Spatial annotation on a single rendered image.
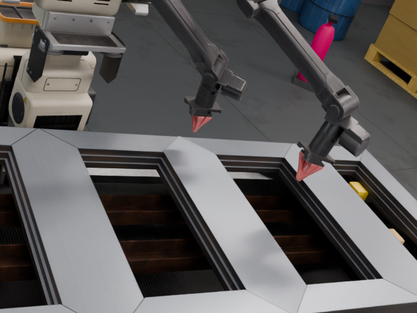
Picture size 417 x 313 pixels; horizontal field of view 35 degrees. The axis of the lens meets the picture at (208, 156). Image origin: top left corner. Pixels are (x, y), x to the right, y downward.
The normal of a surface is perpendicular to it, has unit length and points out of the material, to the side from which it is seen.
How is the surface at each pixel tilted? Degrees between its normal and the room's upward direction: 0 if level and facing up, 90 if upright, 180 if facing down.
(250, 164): 90
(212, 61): 64
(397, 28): 90
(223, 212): 0
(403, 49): 90
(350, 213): 0
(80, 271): 0
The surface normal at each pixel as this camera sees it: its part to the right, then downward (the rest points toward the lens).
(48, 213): 0.32, -0.81
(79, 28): 0.52, 0.58
